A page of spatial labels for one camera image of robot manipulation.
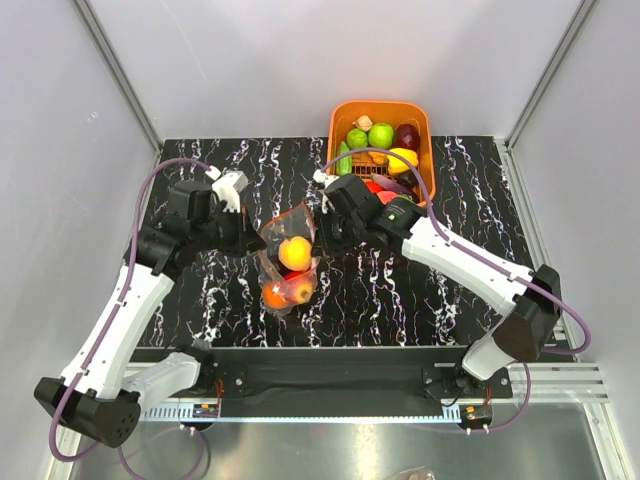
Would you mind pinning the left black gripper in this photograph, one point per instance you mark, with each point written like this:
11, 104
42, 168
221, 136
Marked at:
247, 240

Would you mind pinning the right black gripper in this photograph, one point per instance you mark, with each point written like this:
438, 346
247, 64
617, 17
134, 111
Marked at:
322, 244

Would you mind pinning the clear orange zip bag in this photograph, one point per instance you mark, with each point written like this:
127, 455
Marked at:
297, 221

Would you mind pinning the red orange mango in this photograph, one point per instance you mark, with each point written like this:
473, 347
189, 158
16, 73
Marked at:
299, 276

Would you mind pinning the peach front fruit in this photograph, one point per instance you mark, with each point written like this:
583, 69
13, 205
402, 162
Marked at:
298, 291

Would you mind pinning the peach fruit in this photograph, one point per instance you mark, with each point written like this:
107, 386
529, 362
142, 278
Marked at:
295, 253
298, 291

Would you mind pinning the orange tangerine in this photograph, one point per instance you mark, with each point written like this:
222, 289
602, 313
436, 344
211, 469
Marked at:
272, 299

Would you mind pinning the peach top fruit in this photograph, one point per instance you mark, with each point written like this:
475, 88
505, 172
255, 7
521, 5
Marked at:
295, 253

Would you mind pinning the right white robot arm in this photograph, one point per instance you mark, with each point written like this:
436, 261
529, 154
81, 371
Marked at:
523, 297

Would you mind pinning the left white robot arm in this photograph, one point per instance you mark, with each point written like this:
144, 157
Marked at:
94, 396

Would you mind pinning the red tomato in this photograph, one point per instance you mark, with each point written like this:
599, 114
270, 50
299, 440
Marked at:
373, 187

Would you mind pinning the purple eggplant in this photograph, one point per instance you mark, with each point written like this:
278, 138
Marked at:
389, 184

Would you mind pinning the green cucumber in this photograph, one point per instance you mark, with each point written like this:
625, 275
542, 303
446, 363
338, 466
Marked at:
344, 165

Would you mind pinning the small orange fruit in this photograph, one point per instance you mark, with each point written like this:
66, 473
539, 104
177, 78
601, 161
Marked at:
379, 158

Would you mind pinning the yellow bell pepper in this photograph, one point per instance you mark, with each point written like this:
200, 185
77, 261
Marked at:
400, 160

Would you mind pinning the green apple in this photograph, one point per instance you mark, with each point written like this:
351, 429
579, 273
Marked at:
381, 135

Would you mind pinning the beige garlic bulb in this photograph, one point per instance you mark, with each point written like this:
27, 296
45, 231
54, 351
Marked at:
364, 123

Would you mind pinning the dark red pomegranate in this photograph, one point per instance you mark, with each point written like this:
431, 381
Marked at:
408, 137

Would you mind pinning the orange plastic basket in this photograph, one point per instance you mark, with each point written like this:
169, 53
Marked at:
393, 113

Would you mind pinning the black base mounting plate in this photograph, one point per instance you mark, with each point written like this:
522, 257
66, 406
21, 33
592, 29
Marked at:
432, 371

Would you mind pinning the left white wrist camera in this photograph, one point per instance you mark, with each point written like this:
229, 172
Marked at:
228, 187

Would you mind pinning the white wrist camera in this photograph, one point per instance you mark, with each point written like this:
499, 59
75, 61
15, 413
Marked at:
228, 187
323, 180

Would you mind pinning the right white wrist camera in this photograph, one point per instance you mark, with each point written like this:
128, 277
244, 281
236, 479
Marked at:
323, 180

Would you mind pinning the grey slotted cable duct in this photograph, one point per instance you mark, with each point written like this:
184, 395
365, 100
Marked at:
236, 411

